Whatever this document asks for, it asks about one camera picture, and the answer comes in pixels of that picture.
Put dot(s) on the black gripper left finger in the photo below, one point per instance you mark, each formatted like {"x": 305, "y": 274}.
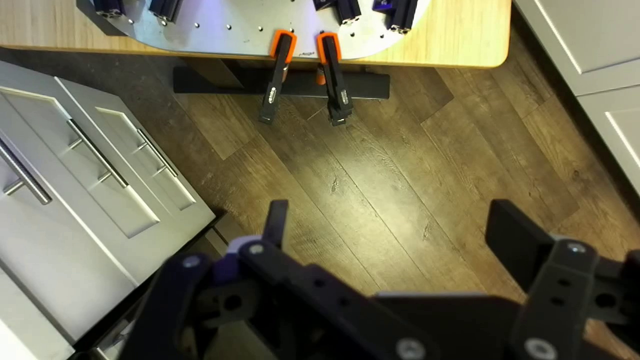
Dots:
{"x": 312, "y": 293}

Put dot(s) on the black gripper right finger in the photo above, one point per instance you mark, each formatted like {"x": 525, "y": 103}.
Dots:
{"x": 561, "y": 286}

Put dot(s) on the orange black clamp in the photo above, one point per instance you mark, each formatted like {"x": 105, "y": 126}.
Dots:
{"x": 276, "y": 72}
{"x": 333, "y": 77}

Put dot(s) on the black table foot bar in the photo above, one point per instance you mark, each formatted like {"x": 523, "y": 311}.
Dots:
{"x": 213, "y": 81}

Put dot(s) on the white drawer base cabinet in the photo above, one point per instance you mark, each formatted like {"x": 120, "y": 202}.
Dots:
{"x": 81, "y": 220}

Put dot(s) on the white sink base cabinet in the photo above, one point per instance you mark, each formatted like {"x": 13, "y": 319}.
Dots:
{"x": 587, "y": 40}

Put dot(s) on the black purple mounting block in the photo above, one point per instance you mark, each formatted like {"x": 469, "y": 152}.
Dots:
{"x": 342, "y": 9}
{"x": 108, "y": 7}
{"x": 164, "y": 9}
{"x": 398, "y": 13}

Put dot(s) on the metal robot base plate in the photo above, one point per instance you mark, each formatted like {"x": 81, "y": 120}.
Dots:
{"x": 233, "y": 26}

